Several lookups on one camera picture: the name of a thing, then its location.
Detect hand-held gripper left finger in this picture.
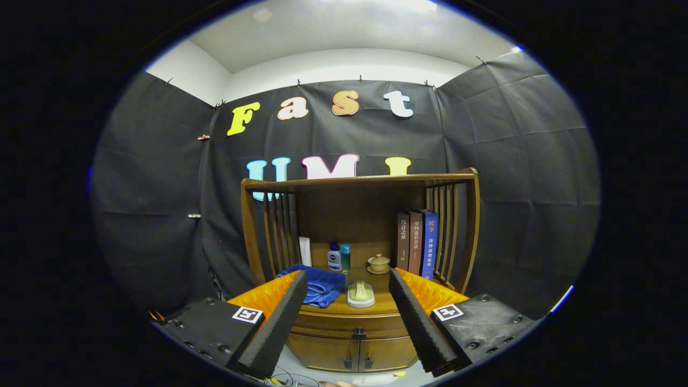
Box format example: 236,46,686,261
150,270,310,380

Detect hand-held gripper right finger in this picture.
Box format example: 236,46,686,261
388,268,541,378

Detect wooden drawer with black knob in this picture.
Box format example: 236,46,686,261
293,312,412,341

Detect pale green scrubbing brush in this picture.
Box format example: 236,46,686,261
347,280,375,309

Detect wooden cabinet door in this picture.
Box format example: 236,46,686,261
359,336,420,372
285,334,361,372

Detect wooden countertop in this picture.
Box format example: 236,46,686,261
290,267,457,317

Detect brown wooden cabinet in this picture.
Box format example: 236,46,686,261
240,167,481,373

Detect blue folded towel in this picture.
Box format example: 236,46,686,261
276,263,346,309

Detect blue book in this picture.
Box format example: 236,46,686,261
422,210,439,281

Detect reddish brown book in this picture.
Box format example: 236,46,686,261
408,211,424,276

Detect dark brown book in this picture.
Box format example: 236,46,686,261
397,211,410,271

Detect floor cables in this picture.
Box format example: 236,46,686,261
263,371,318,387

